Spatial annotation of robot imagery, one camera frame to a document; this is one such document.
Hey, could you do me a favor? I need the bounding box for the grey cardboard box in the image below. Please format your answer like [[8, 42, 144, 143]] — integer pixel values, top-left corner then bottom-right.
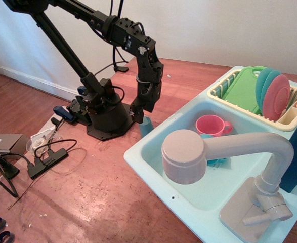
[[0, 134, 29, 155]]

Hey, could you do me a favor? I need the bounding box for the blue plastic cup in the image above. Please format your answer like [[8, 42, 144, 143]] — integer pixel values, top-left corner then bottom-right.
[[139, 116, 154, 138]]

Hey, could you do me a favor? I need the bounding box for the pink plastic mug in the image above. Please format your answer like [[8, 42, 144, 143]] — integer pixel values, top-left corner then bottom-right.
[[195, 114, 233, 137]]

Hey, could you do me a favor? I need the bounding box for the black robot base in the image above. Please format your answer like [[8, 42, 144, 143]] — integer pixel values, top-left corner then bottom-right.
[[67, 78, 134, 141]]

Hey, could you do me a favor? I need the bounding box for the black cable clamp foot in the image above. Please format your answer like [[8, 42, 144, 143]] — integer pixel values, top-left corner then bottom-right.
[[114, 65, 129, 73]]

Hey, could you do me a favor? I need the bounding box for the cream dish rack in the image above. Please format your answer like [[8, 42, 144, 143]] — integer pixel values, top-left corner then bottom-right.
[[207, 66, 297, 132]]

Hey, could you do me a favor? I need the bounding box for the clear plastic bag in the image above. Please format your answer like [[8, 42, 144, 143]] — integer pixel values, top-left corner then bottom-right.
[[26, 130, 62, 156]]

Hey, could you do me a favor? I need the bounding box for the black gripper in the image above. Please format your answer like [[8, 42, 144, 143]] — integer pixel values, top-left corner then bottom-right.
[[129, 47, 163, 124]]

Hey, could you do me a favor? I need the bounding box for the teal plastic plate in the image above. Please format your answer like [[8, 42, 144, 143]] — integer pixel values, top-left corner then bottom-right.
[[255, 68, 281, 110]]

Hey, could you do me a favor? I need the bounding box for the teal item under faucet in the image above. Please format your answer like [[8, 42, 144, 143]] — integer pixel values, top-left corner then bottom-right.
[[200, 134, 227, 167]]

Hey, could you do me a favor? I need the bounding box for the blue clamp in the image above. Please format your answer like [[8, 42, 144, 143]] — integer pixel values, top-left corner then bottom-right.
[[53, 106, 75, 123]]

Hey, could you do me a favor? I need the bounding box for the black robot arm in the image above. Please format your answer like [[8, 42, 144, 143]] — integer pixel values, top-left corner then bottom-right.
[[5, 1, 163, 124]]

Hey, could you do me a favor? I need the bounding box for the black power adapter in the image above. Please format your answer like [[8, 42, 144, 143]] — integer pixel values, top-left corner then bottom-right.
[[0, 159, 20, 179]]

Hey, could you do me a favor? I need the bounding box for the green cutting board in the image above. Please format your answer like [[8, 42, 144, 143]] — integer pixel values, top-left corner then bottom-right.
[[222, 66, 265, 114]]

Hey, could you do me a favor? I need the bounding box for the black usb hub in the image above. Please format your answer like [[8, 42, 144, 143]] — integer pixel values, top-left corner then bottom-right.
[[27, 148, 68, 180]]

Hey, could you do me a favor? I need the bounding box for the grey toy faucet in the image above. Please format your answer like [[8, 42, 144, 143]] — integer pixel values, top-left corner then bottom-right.
[[161, 130, 294, 242]]

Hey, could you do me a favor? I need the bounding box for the light blue toy sink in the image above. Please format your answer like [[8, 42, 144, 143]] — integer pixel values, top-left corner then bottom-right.
[[123, 65, 297, 243]]

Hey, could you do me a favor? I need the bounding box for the pink plastic plate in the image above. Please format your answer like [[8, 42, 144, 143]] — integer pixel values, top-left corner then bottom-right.
[[262, 74, 290, 122]]

